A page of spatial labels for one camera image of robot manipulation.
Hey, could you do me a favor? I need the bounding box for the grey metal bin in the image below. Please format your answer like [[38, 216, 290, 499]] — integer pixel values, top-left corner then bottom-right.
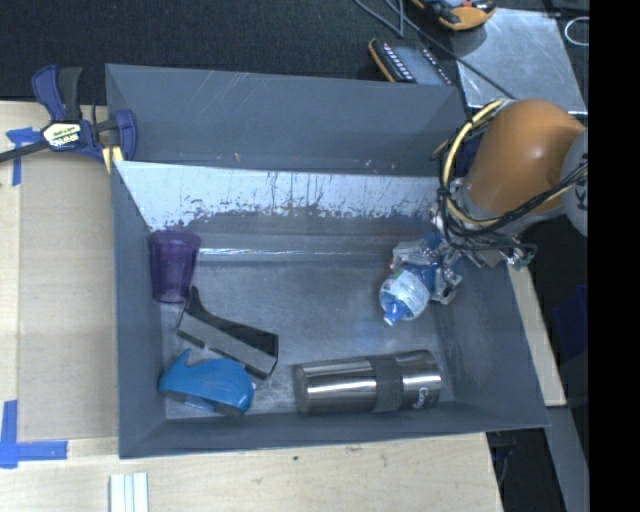
[[104, 63, 552, 460]]

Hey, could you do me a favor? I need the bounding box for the steel tumbler with black band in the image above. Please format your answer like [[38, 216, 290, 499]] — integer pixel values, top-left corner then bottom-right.
[[291, 349, 445, 417]]

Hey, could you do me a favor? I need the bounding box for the clear plastic bottle blue cap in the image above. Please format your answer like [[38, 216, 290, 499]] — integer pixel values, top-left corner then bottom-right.
[[378, 231, 451, 327]]

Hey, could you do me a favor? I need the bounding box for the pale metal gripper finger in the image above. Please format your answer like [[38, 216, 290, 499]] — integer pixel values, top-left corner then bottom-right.
[[429, 255, 464, 306]]

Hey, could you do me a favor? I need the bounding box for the purple translucent cup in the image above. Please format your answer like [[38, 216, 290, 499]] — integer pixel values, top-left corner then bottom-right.
[[148, 229, 203, 305]]

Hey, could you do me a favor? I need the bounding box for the blue plastic tape dispenser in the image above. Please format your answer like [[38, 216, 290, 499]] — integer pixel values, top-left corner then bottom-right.
[[157, 347, 257, 418]]

